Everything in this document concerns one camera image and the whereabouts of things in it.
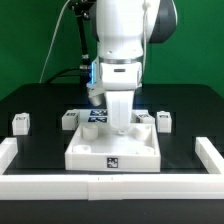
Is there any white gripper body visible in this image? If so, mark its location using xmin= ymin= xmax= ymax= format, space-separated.
xmin=100 ymin=62 xmax=139 ymax=132

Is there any white square tabletop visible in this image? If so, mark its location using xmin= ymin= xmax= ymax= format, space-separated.
xmin=65 ymin=123 xmax=161 ymax=173

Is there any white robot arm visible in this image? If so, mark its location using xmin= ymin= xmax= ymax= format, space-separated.
xmin=87 ymin=0 xmax=178 ymax=133

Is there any white marker sheet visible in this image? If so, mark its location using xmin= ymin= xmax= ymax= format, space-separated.
xmin=71 ymin=108 xmax=150 ymax=124

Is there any white U-shaped fence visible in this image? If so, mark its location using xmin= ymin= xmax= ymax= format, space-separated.
xmin=0 ymin=137 xmax=224 ymax=200

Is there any black cable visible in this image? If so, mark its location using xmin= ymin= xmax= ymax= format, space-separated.
xmin=44 ymin=67 xmax=92 ymax=84

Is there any white cable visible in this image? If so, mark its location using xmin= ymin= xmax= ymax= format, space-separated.
xmin=39 ymin=0 xmax=72 ymax=84

